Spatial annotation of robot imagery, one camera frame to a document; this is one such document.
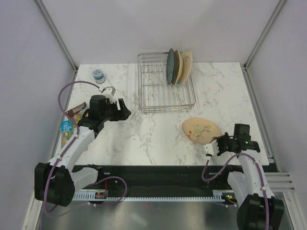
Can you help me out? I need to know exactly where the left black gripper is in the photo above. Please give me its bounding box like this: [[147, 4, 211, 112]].
[[101, 99, 131, 122]]

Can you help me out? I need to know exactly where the cream plate with blue bird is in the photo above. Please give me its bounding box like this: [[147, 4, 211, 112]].
[[182, 118, 222, 145]]

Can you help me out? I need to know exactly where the dark teal plate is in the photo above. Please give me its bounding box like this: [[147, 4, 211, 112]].
[[166, 48, 175, 85]]

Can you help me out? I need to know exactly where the cream plate with yellow bird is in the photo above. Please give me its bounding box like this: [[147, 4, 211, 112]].
[[172, 50, 183, 84]]

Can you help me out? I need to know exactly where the blue and cream plate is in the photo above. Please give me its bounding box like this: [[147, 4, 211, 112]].
[[177, 49, 193, 84]]

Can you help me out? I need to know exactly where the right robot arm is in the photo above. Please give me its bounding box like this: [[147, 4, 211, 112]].
[[210, 124, 284, 230]]

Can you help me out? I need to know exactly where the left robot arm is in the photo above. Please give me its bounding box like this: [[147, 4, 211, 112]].
[[34, 95, 131, 207]]

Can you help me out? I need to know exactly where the brown and yellow book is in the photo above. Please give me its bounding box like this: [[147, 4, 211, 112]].
[[65, 102, 88, 122]]

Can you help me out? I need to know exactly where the small blue-lidded jar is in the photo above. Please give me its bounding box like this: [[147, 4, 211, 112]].
[[92, 69, 106, 84]]

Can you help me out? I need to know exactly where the blue paperback book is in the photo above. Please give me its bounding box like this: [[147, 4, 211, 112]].
[[61, 120, 77, 148]]

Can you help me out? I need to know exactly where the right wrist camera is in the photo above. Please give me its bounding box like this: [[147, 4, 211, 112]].
[[202, 140, 219, 157]]

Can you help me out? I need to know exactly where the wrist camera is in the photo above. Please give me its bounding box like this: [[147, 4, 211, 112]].
[[100, 86, 116, 104], [202, 140, 219, 157]]

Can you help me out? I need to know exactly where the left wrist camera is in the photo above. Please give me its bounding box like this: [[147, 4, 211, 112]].
[[100, 86, 116, 104]]

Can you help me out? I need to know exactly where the metal wire dish rack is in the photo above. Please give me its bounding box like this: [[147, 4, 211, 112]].
[[138, 52, 196, 113]]

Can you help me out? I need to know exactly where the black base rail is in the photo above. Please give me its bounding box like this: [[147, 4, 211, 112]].
[[86, 165, 242, 198]]

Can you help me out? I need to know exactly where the white cable duct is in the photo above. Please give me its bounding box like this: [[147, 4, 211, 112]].
[[72, 190, 108, 201]]

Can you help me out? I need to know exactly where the aluminium frame profile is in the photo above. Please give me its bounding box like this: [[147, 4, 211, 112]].
[[33, 0, 79, 72]]

